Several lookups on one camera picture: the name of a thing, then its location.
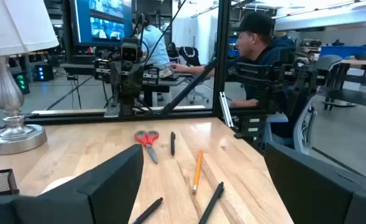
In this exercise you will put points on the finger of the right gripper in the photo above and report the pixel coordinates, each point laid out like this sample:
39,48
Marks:
136,81
117,79

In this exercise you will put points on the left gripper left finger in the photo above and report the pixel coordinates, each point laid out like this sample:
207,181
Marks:
102,199

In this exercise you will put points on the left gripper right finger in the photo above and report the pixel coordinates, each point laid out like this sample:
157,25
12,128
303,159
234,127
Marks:
313,193

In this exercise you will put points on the black pen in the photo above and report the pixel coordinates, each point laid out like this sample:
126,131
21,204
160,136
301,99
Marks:
172,143
212,202
148,211

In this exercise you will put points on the yellow pencil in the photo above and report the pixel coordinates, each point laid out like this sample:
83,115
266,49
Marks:
198,171

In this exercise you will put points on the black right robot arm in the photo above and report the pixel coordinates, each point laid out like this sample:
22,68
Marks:
127,105

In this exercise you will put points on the grey office chair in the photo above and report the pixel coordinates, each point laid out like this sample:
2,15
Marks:
328,62

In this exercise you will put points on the person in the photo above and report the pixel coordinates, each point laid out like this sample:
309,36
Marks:
254,43
154,46

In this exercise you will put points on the large blue display screen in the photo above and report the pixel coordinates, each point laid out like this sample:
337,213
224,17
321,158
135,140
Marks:
108,28

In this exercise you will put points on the black box blue lights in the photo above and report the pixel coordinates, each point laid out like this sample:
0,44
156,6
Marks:
44,73

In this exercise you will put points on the black box green lights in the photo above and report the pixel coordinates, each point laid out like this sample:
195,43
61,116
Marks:
21,83

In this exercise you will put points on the silver aluminium bar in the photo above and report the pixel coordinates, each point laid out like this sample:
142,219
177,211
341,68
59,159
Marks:
225,109

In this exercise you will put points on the white shade silver lamp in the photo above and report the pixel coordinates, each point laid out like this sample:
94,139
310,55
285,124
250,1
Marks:
8,93

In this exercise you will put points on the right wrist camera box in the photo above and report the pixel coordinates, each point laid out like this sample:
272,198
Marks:
130,53

